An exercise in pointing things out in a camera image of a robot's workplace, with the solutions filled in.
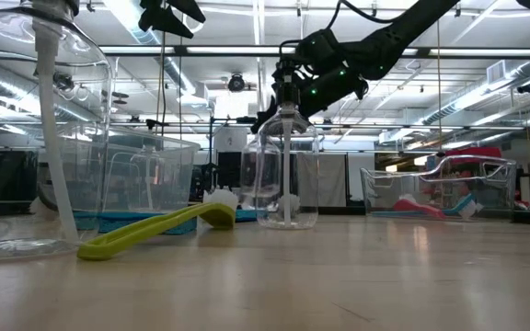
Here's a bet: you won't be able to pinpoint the white board panel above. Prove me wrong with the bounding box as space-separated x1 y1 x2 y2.
347 152 376 203

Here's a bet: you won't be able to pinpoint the white round palm brush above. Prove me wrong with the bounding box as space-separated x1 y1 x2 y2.
277 192 302 222

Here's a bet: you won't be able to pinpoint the black pipe stand frame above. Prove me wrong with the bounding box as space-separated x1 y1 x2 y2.
208 116 283 203

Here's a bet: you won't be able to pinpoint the grey hanging cloth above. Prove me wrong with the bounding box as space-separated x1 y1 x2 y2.
297 152 348 208

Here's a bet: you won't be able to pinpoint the clear plastic storage tub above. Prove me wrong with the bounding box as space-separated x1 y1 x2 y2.
46 120 201 216

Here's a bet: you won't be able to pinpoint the green long-handled dish brush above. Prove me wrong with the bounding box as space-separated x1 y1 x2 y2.
76 188 239 262

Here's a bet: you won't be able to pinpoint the dark blue kitchen sponge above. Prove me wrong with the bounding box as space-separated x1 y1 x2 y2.
72 211 198 235

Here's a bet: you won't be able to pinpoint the red dish brush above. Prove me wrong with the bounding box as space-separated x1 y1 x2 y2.
391 193 448 221

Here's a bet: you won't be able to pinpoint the red storage bins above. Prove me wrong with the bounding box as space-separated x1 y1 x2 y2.
446 146 503 160

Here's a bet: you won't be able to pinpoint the white paper sign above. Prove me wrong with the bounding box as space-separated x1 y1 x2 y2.
213 126 248 154

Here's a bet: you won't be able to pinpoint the tan hanging rope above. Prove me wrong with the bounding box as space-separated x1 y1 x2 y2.
436 17 443 155

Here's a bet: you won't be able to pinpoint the black screen panel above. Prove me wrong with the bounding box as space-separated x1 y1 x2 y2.
216 151 244 190

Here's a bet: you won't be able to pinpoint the clear plastic organizer bin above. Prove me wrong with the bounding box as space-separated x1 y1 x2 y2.
360 154 518 221

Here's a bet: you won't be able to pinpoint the light blue kitchen sponge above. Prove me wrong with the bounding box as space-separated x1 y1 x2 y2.
235 209 266 223

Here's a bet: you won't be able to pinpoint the white air vent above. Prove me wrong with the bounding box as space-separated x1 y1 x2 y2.
486 59 508 85

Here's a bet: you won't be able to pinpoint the silver air duct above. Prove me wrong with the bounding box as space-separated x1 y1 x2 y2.
423 59 530 126
161 57 197 96

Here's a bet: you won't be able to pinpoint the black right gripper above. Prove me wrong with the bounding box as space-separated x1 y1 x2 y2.
250 66 370 134

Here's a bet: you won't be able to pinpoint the long LED light bar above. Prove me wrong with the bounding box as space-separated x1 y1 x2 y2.
186 45 296 55
402 47 530 57
101 45 175 54

